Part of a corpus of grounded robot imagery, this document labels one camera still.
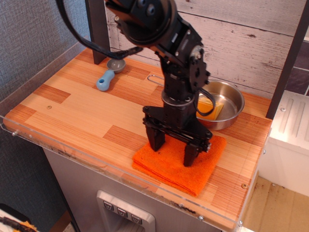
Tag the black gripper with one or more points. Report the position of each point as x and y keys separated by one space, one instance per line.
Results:
x=180 y=123

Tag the orange knitted cloth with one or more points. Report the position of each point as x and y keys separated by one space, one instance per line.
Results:
x=166 y=164

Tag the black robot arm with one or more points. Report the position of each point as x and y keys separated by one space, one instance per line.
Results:
x=156 y=24

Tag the yellow cheese wedge block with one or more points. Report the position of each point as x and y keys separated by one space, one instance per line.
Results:
x=205 y=105

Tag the grey cabinet with dispenser panel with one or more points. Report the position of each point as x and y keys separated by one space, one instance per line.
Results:
x=100 y=204

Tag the yellow object bottom left corner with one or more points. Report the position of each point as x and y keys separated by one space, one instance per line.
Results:
x=18 y=226

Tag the steel pan with wire handle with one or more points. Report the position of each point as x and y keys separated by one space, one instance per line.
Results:
x=224 y=106

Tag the blue handled grey scoop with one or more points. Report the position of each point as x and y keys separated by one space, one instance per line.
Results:
x=114 y=67

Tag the dark left upright post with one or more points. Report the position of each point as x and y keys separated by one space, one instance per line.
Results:
x=97 y=22

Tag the dark upright post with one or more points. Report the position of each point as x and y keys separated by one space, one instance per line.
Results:
x=97 y=22
x=289 y=62

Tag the dark right upright post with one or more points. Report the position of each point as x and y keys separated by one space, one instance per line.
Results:
x=289 y=62

